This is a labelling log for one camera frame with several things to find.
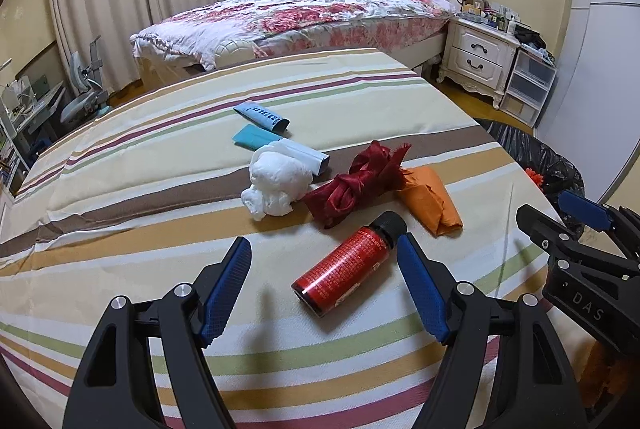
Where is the grey desk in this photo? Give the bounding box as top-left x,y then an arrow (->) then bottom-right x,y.
0,74 -> 66,144

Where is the white wardrobe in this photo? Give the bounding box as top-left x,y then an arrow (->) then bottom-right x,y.
535,0 -> 640,210

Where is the white nightstand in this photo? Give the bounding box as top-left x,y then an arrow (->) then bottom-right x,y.
439,16 -> 521,110

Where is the nightstand clutter of bottles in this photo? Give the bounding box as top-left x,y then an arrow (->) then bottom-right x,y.
457,0 -> 526,34

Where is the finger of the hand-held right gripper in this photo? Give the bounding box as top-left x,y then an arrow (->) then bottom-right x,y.
559,190 -> 640,260
515,204 -> 640,280

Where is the teal packet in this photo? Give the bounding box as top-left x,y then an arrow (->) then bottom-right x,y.
232,125 -> 285,152

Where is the striped tablecloth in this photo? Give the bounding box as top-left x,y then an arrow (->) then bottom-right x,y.
0,48 -> 596,429

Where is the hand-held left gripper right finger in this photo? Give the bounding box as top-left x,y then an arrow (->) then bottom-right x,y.
397,232 -> 586,429

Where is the white box with blue end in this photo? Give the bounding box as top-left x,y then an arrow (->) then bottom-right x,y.
272,140 -> 331,172

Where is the orange cloth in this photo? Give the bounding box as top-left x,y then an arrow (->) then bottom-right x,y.
397,166 -> 464,237

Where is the plastic drawer unit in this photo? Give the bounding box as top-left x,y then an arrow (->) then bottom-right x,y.
500,46 -> 558,130

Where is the dark bag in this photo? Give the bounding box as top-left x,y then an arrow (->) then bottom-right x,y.
515,23 -> 556,60

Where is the grey desk chair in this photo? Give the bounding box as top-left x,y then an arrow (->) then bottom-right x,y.
60,36 -> 113,130

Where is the white plastic bag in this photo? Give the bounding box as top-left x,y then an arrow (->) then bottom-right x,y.
241,143 -> 315,222

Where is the red label bottle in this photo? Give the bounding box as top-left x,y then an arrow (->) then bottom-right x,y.
291,211 -> 407,317

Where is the bin with black bag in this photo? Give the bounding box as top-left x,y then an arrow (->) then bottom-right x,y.
475,118 -> 586,210

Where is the light blue printed tube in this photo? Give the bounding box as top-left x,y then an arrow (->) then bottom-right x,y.
234,101 -> 291,133

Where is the dark red knotted cloth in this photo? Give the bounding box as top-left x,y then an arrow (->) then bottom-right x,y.
301,140 -> 412,230

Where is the floral blanket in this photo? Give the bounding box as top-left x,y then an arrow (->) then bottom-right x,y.
130,0 -> 451,70

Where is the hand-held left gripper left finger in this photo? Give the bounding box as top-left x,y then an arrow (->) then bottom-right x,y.
62,236 -> 252,429

